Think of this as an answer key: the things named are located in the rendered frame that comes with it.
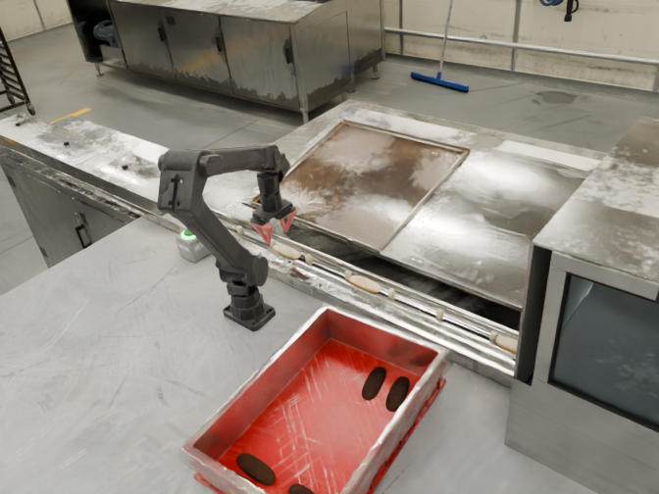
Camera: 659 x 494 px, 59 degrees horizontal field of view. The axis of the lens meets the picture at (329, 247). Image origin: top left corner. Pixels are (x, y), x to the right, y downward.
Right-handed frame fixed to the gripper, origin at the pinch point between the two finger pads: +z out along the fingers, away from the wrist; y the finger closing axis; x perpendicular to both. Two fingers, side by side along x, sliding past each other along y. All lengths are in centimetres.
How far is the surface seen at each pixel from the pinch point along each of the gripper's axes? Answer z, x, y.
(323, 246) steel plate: 8.9, 5.9, -12.3
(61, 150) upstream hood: -2, -113, 2
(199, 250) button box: 5.8, -21.2, 12.1
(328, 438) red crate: 10, 50, 40
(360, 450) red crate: 10, 57, 39
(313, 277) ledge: 5.2, 17.0, 4.8
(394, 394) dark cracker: 9, 55, 24
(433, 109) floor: 84, -118, -289
